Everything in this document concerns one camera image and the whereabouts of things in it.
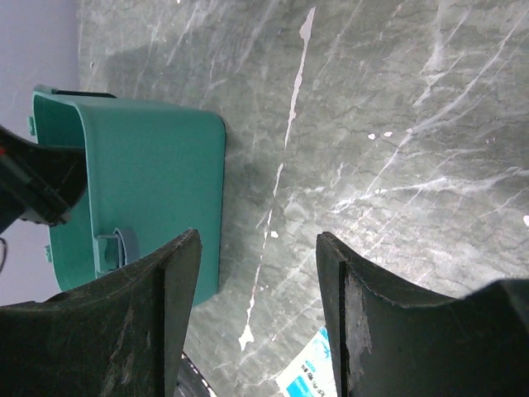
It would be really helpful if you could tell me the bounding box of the flat blue white sachet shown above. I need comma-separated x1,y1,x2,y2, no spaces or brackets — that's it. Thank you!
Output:
275,327,337,397

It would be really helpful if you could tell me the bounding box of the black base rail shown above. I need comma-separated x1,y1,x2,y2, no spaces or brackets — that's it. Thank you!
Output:
174,352,217,397

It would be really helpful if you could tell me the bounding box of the teal medicine box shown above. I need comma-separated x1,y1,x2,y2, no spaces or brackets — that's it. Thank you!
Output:
32,86,226,304

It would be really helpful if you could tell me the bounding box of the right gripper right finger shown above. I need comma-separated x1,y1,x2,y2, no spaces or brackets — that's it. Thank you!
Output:
316,232,528,396

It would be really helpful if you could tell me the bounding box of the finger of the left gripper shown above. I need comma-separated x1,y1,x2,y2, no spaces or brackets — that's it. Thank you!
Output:
1,127,88,226

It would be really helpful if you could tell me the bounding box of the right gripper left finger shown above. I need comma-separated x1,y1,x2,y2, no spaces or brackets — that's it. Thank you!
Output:
1,229,202,396

